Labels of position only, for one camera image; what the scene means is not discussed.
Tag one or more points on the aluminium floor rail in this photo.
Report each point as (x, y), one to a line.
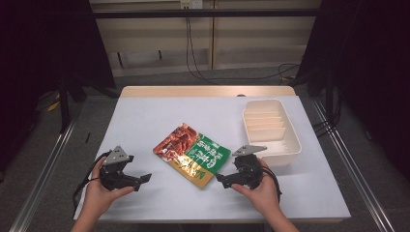
(45, 170)
(351, 167)

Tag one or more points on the person's left hand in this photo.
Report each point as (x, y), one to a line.
(100, 196)

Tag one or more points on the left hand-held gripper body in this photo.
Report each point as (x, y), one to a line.
(114, 167)

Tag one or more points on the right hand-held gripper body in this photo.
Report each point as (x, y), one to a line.
(248, 169)

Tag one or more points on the red and green food packet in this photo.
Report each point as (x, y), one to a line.
(192, 154)

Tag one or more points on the black curtain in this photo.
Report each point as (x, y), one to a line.
(48, 45)
(364, 64)

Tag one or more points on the person's right hand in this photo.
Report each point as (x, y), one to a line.
(262, 195)

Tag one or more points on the black horizontal bar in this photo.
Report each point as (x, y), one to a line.
(206, 13)

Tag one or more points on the black metal stand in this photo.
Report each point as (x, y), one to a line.
(64, 106)

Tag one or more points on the white wall socket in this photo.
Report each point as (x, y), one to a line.
(191, 4)

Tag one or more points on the white plastic divided container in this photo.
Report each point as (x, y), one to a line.
(271, 130)

